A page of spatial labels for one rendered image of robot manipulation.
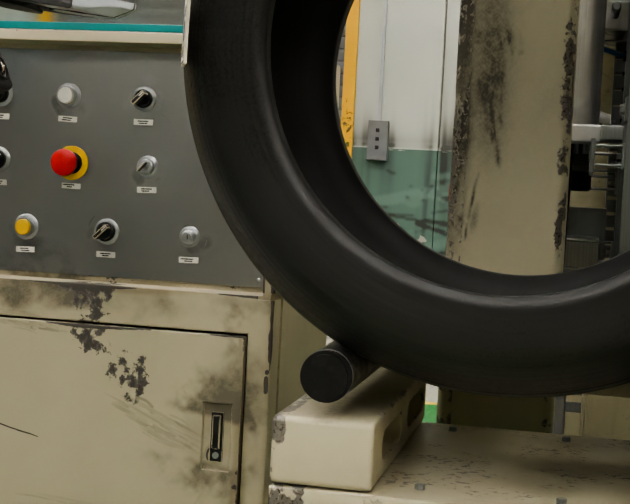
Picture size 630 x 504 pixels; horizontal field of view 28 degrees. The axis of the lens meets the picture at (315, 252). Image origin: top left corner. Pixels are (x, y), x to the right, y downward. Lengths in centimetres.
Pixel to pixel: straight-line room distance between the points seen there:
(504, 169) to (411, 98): 896
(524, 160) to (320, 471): 48
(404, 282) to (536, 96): 45
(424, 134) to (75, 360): 855
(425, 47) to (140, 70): 854
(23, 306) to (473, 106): 81
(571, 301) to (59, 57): 113
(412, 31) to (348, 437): 940
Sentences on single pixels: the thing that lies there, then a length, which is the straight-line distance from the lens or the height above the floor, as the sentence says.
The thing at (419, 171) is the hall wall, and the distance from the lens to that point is 1031.
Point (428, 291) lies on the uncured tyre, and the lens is 100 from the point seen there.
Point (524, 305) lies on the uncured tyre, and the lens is 100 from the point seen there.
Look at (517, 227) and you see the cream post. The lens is 140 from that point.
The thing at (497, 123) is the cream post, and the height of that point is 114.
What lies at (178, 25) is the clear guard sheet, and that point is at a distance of 186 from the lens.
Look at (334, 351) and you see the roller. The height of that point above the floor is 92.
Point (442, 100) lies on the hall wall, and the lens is 1039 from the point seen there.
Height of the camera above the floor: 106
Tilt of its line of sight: 3 degrees down
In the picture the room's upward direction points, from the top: 3 degrees clockwise
